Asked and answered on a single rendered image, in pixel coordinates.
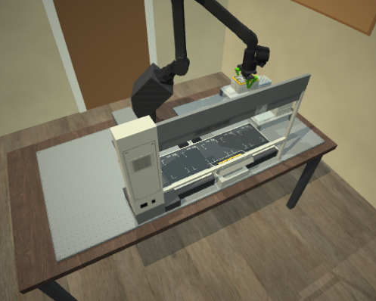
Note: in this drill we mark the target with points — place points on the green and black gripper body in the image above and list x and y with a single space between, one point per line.
245 69

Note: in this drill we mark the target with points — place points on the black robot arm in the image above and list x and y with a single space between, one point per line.
166 75

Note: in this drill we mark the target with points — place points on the yellow tip rack with grey top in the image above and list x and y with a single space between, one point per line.
239 84

